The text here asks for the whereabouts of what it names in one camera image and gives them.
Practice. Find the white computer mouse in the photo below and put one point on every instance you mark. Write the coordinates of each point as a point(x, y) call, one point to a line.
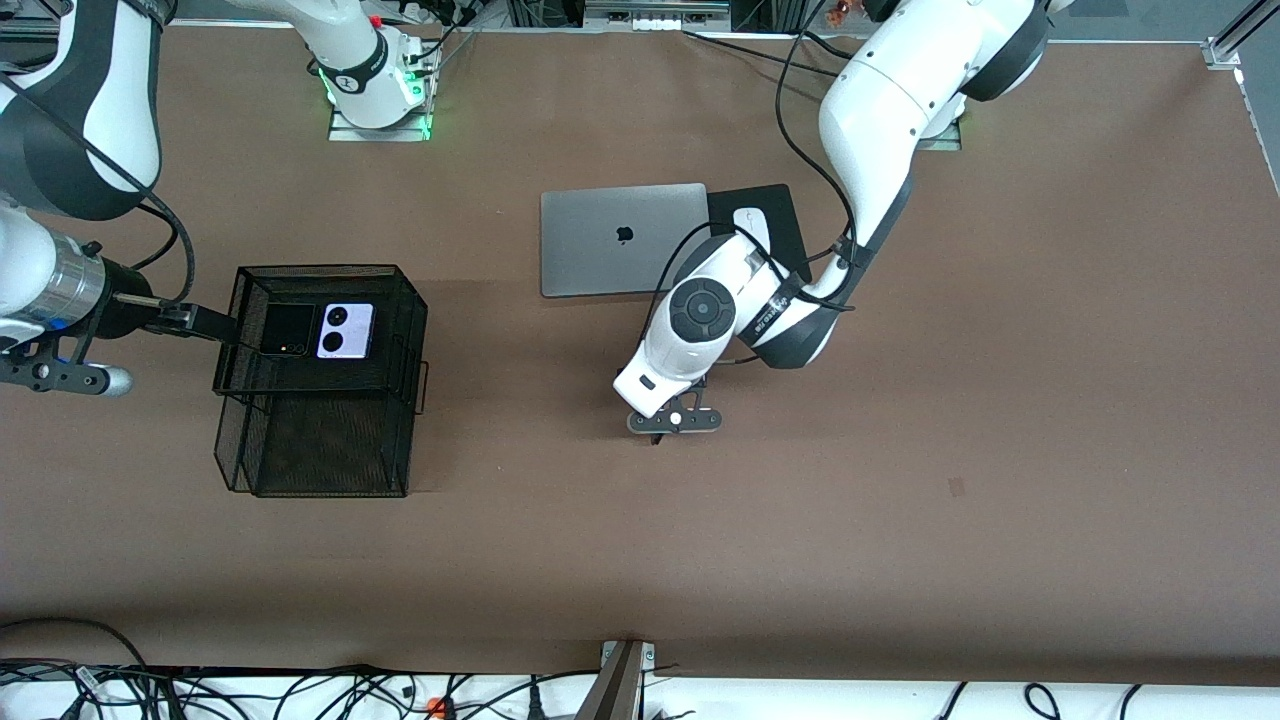
point(750, 218)

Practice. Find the aluminium frame rail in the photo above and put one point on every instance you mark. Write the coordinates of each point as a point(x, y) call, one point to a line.
point(1240, 30)

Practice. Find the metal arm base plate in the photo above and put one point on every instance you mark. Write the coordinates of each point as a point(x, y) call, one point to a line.
point(350, 133)
point(945, 143)

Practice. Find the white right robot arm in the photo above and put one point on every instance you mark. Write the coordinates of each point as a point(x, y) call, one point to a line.
point(130, 100)

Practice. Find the black flip phone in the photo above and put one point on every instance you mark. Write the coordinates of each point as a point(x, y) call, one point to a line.
point(288, 325)

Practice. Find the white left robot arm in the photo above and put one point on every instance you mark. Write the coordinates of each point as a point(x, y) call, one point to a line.
point(900, 90)

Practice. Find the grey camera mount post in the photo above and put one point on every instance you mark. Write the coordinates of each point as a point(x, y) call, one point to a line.
point(615, 690)

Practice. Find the silver laptop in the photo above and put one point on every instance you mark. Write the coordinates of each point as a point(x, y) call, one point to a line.
point(590, 240)

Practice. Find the black mouse pad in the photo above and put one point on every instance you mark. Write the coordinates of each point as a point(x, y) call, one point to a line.
point(775, 205)

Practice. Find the small orange figurine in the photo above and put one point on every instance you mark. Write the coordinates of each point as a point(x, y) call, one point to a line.
point(838, 10)

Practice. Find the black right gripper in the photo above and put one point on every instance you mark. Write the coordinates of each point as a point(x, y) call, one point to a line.
point(124, 300)

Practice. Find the white power strip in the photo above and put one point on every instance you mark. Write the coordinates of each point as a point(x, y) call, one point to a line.
point(655, 20)

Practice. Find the lavender flip phone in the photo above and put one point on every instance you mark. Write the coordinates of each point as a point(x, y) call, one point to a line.
point(350, 345)

